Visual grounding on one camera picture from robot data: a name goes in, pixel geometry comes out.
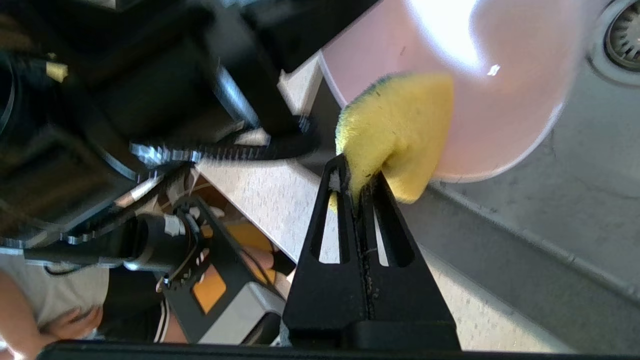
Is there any stainless steel sink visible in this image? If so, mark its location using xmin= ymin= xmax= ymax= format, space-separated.
xmin=310 ymin=0 xmax=640 ymax=356

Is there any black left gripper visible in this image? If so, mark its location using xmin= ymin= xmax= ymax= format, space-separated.
xmin=242 ymin=0 xmax=383 ymax=73

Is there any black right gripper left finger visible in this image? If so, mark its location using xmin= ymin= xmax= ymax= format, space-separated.
xmin=282 ymin=154 xmax=372 ymax=349

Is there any orange seat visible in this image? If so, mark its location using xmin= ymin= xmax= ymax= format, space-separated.
xmin=192 ymin=220 xmax=278 ymax=313

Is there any yellow green sponge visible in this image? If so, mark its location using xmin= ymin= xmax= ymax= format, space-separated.
xmin=327 ymin=72 xmax=455 ymax=213

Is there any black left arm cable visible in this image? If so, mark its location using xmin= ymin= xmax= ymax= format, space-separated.
xmin=130 ymin=132 xmax=321 ymax=163

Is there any pink bowl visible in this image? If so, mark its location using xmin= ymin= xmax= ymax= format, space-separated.
xmin=320 ymin=0 xmax=613 ymax=183

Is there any round metal drain strainer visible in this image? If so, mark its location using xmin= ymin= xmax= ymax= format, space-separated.
xmin=587 ymin=0 xmax=640 ymax=86

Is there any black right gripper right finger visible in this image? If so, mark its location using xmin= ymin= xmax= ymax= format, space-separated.
xmin=356 ymin=170 xmax=461 ymax=350

